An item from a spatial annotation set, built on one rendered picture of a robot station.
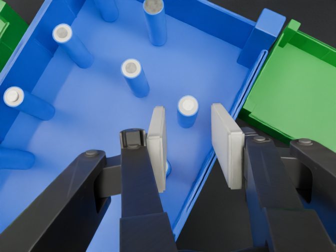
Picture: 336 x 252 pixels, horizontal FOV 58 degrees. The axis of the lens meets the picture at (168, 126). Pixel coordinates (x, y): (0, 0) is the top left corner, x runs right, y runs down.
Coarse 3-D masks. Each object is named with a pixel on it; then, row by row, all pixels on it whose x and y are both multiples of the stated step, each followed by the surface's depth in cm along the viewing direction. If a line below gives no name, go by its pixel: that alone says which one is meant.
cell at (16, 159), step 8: (0, 152) 25; (8, 152) 26; (16, 152) 27; (24, 152) 29; (0, 160) 25; (8, 160) 26; (16, 160) 27; (24, 160) 29; (32, 160) 30; (0, 168) 26; (8, 168) 27; (16, 168) 28; (24, 168) 30
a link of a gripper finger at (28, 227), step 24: (72, 168) 12; (96, 168) 12; (48, 192) 10; (72, 192) 10; (24, 216) 9; (48, 216) 9; (72, 216) 10; (96, 216) 12; (0, 240) 8; (24, 240) 8; (48, 240) 8; (72, 240) 10
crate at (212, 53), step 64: (64, 0) 30; (128, 0) 33; (192, 0) 28; (64, 64) 32; (192, 64) 32; (256, 64) 26; (0, 128) 30; (64, 128) 31; (192, 128) 30; (0, 192) 30; (192, 192) 24
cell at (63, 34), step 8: (64, 24) 26; (56, 32) 26; (64, 32) 26; (72, 32) 26; (56, 40) 26; (64, 40) 26; (72, 40) 26; (80, 40) 28; (64, 48) 27; (72, 48) 27; (80, 48) 28; (72, 56) 29; (80, 56) 29; (88, 56) 30; (80, 64) 31; (88, 64) 31
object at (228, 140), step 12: (216, 108) 19; (216, 120) 18; (228, 120) 16; (216, 132) 19; (228, 132) 15; (240, 132) 14; (216, 144) 19; (228, 144) 15; (240, 144) 14; (228, 156) 15; (240, 156) 15; (228, 168) 15; (240, 168) 15; (228, 180) 15; (240, 180) 15
